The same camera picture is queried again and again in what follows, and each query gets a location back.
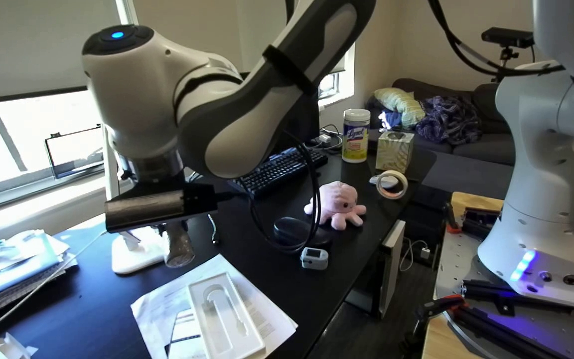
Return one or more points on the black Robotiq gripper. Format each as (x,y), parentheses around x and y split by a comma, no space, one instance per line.
(159,182)

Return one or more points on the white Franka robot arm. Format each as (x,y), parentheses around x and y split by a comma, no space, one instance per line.
(235,120)

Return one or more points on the white folding desk lamp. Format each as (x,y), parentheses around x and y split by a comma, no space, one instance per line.
(135,256)

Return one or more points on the black computer keyboard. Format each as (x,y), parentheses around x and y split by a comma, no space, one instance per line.
(280,170)

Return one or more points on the white paper sheets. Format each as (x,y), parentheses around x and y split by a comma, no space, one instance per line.
(161,312)

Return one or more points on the black computer mouse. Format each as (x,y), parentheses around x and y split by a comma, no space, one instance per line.
(294,232)

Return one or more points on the white plastic packaging tray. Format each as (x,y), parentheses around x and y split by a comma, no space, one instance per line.
(225,322)

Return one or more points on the stack of books and papers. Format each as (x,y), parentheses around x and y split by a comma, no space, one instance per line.
(9,270)

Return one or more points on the white pulse oximeter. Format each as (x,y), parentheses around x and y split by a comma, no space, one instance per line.
(314,258)

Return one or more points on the pink octopus plush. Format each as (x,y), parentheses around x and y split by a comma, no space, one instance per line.
(338,202)

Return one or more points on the white roller window blind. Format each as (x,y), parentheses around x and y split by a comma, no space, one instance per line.
(35,46)

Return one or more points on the yellow disinfectant wipes canister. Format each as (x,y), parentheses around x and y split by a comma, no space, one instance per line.
(356,140)

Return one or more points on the beige masking tape roll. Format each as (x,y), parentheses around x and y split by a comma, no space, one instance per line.
(394,184)

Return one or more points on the yellow patterned tissue box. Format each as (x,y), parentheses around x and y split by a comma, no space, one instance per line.
(396,152)

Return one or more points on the white box under desk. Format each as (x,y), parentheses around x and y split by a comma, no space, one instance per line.
(394,266)

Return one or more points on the yellow fluffy pillow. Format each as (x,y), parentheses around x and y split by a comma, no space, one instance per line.
(400,104)

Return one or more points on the purple crumpled blanket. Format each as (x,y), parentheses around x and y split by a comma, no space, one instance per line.
(450,120)

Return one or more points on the dark grey couch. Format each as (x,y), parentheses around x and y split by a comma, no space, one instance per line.
(494,150)

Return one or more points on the black camera on stand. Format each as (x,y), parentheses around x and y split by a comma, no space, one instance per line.
(508,36)

